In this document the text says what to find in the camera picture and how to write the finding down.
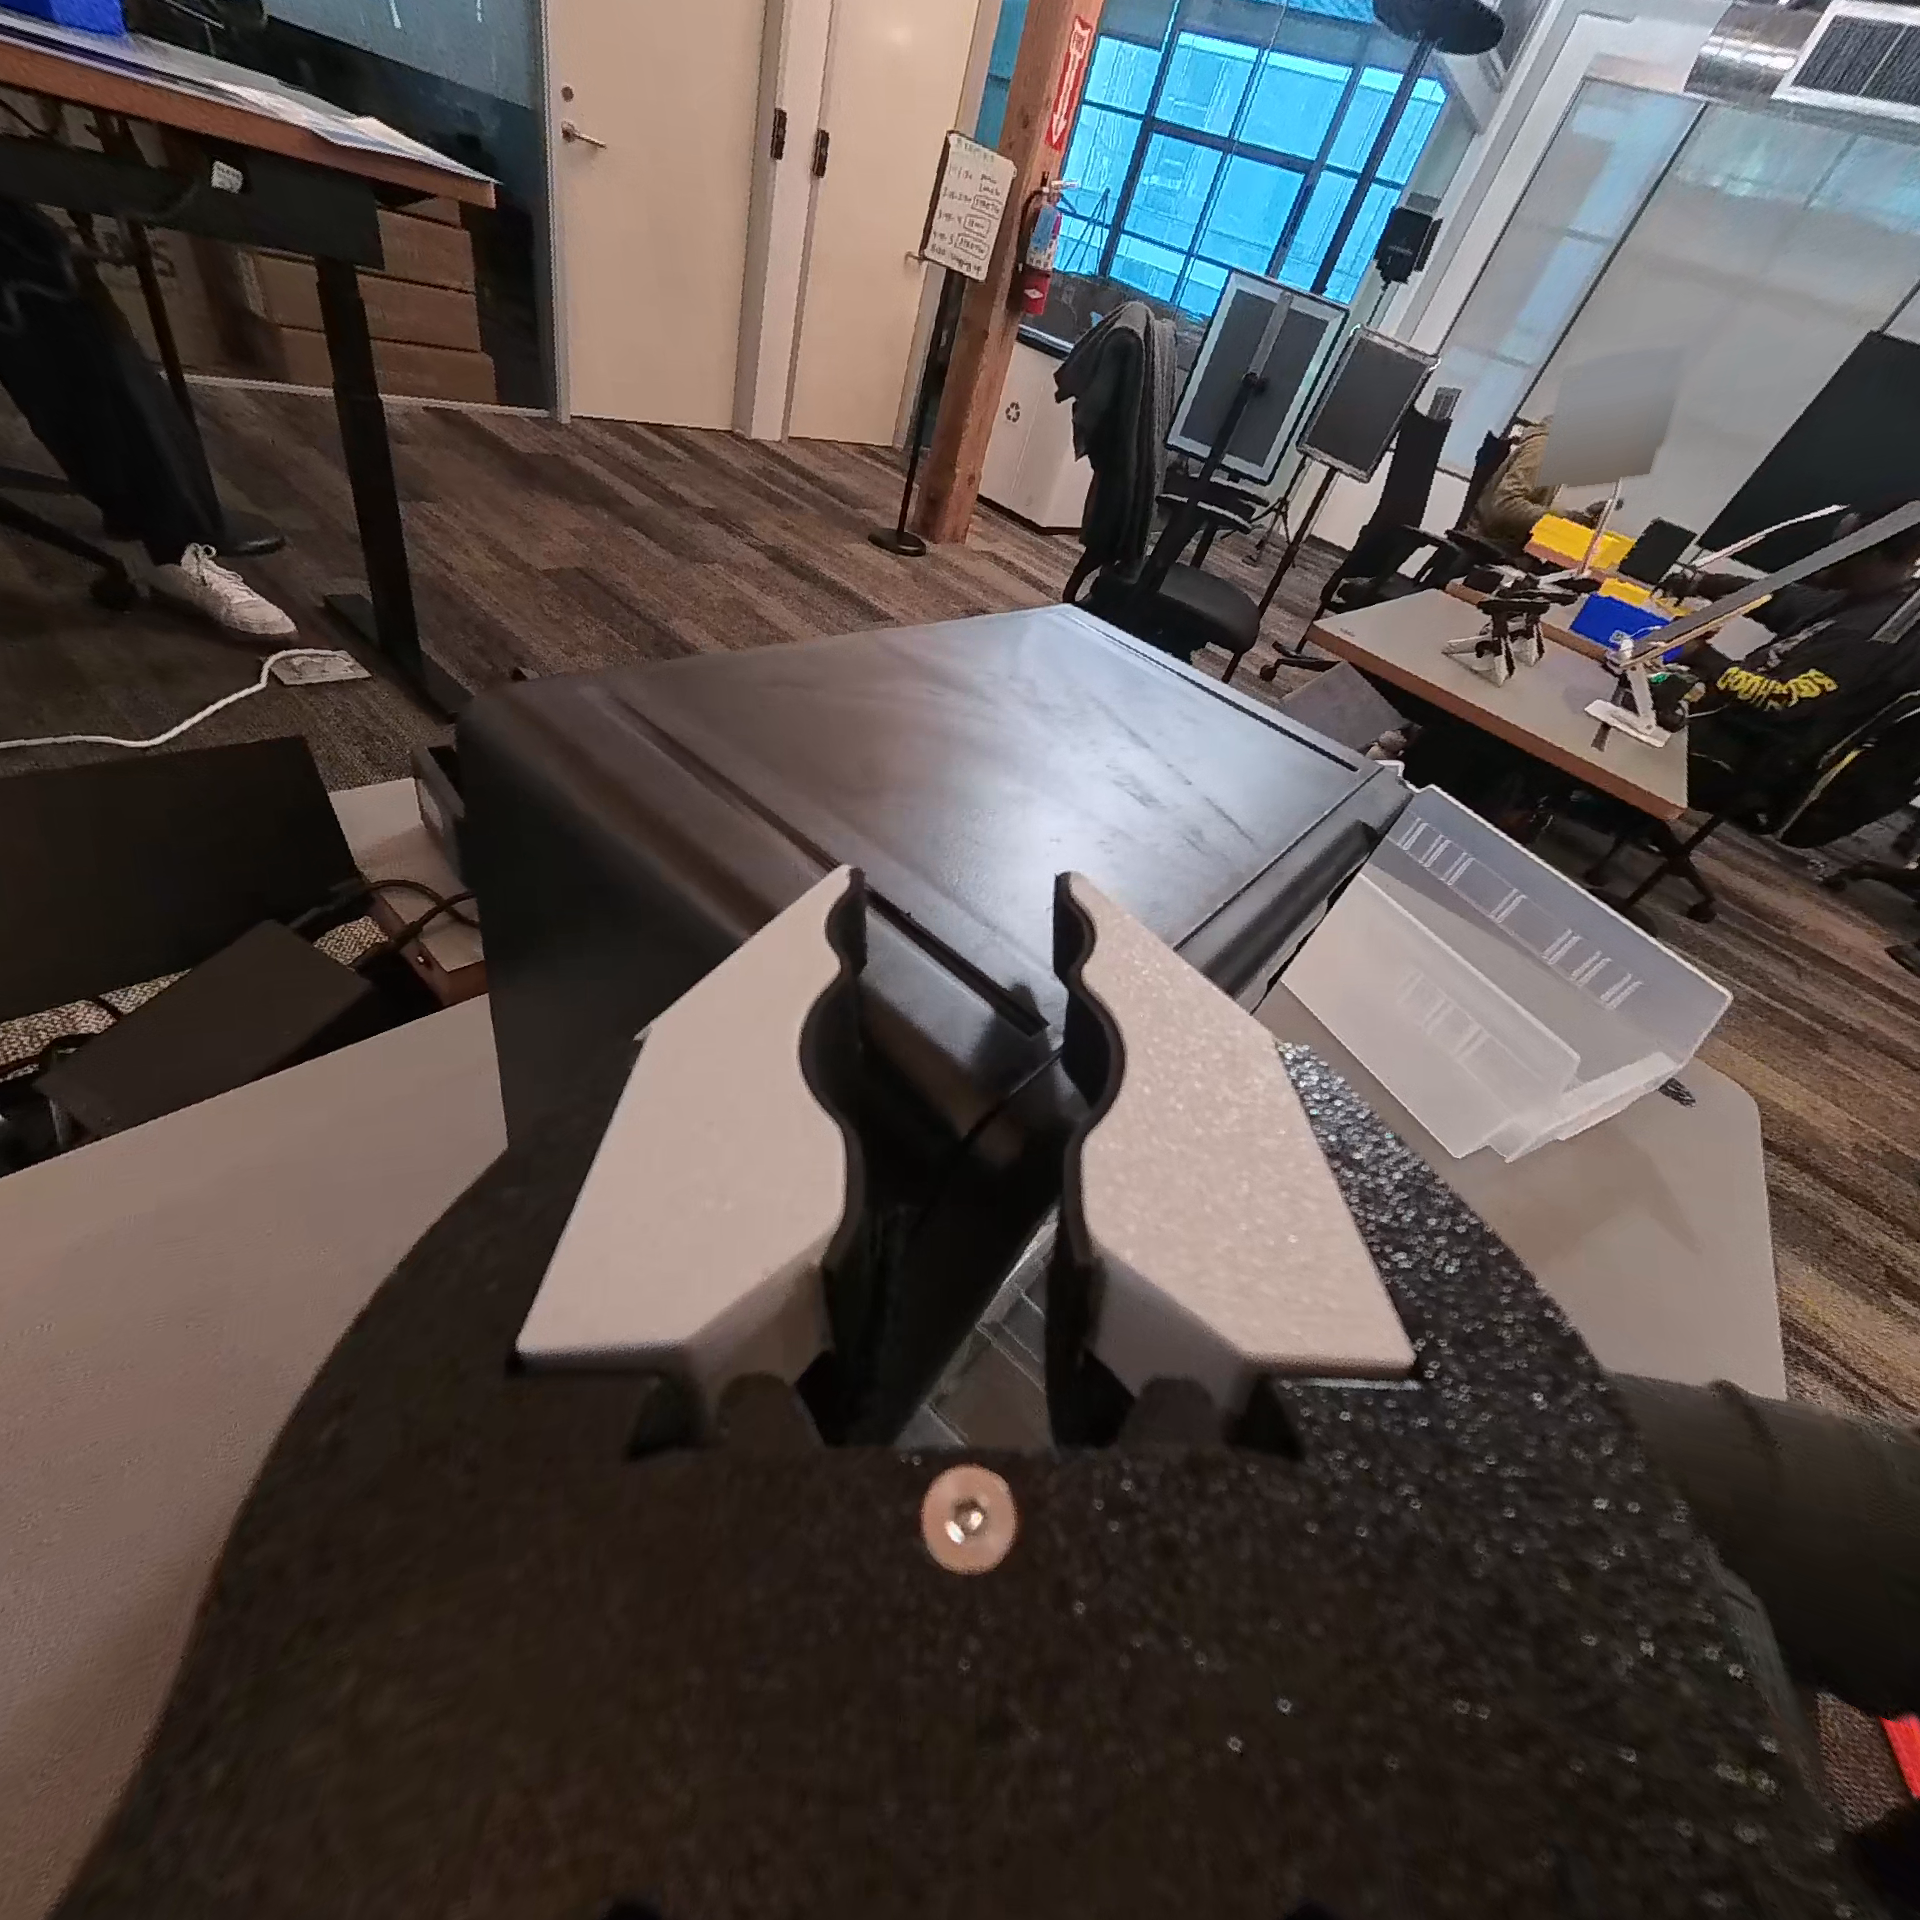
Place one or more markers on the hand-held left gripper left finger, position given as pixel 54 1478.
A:
pixel 691 1171

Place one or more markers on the black box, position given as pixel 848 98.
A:
pixel 212 1037

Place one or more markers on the orange plastic piece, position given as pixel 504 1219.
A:
pixel 1905 1757

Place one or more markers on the blue bin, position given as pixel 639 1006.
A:
pixel 1622 619

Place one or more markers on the small black monitor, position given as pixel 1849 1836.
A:
pixel 1656 553

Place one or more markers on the large grid window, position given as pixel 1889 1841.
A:
pixel 1245 135

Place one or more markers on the large black board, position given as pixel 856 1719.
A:
pixel 1830 451

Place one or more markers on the dark grey jacket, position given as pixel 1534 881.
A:
pixel 1118 422

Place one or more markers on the white recycling bin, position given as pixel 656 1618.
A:
pixel 1036 436

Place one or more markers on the clear plastic drawer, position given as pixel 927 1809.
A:
pixel 1003 1350
pixel 1517 990

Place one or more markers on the yellow bin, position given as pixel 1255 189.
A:
pixel 1575 543

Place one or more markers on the blue box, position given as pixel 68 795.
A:
pixel 61 13

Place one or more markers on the white air vent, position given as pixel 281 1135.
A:
pixel 1853 54

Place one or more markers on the black flat panel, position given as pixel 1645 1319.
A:
pixel 150 869

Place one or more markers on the black speaker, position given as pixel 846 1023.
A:
pixel 1411 246

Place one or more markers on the wooden standing desk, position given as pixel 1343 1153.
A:
pixel 360 451

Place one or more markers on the black drawer cabinet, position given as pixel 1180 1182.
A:
pixel 932 751

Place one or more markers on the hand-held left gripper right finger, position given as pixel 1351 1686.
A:
pixel 1231 1186

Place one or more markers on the black high-back office chair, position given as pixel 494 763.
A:
pixel 1396 510

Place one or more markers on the whiteboard sign on stand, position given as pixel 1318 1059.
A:
pixel 968 203

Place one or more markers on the red sign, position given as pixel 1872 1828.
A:
pixel 1068 83

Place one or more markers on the black ceiling lamp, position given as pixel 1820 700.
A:
pixel 1441 23

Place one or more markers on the small black tripod device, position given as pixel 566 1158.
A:
pixel 1508 638

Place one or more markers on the white door with hinges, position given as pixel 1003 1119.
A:
pixel 879 225

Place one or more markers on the red fire extinguisher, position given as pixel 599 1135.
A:
pixel 1041 247

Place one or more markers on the floor outlet plate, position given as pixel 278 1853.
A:
pixel 318 668

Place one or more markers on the wooden pillar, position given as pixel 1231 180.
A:
pixel 991 377

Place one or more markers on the large framed panel on tripod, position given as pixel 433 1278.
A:
pixel 1260 377

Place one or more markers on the small framed panel on tripod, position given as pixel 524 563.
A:
pixel 1367 398

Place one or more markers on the grey work table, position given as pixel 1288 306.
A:
pixel 1500 714

